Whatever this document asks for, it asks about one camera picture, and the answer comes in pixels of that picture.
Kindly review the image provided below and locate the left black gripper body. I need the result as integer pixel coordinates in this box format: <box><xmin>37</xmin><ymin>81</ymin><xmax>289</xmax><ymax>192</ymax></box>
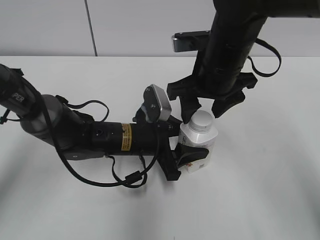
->
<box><xmin>132</xmin><ymin>109</ymin><xmax>182</xmax><ymax>181</ymax></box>

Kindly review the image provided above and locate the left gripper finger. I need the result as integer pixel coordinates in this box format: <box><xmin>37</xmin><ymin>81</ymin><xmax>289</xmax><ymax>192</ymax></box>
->
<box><xmin>174</xmin><ymin>143</ymin><xmax>209</xmax><ymax>169</ymax></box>

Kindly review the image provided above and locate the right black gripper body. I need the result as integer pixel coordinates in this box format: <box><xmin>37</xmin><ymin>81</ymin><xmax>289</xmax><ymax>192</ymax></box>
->
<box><xmin>166</xmin><ymin>72</ymin><xmax>258</xmax><ymax>101</ymax></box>

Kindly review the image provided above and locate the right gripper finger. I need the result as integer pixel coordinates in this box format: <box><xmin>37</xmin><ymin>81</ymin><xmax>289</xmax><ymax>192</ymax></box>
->
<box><xmin>179</xmin><ymin>96</ymin><xmax>202</xmax><ymax>124</ymax></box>
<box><xmin>211</xmin><ymin>90</ymin><xmax>246</xmax><ymax>119</ymax></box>

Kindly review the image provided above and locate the white bottle cap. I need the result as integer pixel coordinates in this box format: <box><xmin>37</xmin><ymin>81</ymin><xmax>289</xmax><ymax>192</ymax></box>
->
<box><xmin>188</xmin><ymin>110</ymin><xmax>214</xmax><ymax>133</ymax></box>

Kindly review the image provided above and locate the white yili changqing bottle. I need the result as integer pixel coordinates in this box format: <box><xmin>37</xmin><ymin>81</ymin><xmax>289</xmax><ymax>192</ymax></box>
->
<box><xmin>178</xmin><ymin>121</ymin><xmax>218</xmax><ymax>174</ymax></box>

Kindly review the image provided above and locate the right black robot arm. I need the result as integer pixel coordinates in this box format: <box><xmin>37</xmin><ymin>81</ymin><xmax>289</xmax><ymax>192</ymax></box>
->
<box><xmin>167</xmin><ymin>0</ymin><xmax>320</xmax><ymax>123</ymax></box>

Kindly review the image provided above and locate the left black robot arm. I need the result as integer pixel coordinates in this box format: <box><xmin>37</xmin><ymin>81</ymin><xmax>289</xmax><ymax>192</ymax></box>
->
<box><xmin>0</xmin><ymin>65</ymin><xmax>209</xmax><ymax>181</ymax></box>

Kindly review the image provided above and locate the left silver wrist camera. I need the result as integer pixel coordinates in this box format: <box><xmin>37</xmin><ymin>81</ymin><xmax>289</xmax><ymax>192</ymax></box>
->
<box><xmin>140</xmin><ymin>84</ymin><xmax>172</xmax><ymax>123</ymax></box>

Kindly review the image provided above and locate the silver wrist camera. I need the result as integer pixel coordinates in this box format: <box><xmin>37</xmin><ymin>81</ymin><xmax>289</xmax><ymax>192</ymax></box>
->
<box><xmin>171</xmin><ymin>30</ymin><xmax>211</xmax><ymax>53</ymax></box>
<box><xmin>140</xmin><ymin>84</ymin><xmax>172</xmax><ymax>123</ymax></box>

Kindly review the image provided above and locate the left black camera cable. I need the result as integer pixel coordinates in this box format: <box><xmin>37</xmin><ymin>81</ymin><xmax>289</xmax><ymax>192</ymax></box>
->
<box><xmin>37</xmin><ymin>92</ymin><xmax>161</xmax><ymax>189</ymax></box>

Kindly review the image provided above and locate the black camera cable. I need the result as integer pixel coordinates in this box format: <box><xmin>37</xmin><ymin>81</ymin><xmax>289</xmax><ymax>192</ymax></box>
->
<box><xmin>37</xmin><ymin>92</ymin><xmax>161</xmax><ymax>189</ymax></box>
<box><xmin>247</xmin><ymin>37</ymin><xmax>282</xmax><ymax>78</ymax></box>

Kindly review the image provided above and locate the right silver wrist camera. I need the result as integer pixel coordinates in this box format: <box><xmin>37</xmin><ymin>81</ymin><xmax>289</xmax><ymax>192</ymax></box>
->
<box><xmin>171</xmin><ymin>30</ymin><xmax>211</xmax><ymax>53</ymax></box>

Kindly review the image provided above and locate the right black camera cable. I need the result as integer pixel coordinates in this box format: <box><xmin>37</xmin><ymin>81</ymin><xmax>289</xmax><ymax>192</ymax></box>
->
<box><xmin>247</xmin><ymin>37</ymin><xmax>282</xmax><ymax>78</ymax></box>

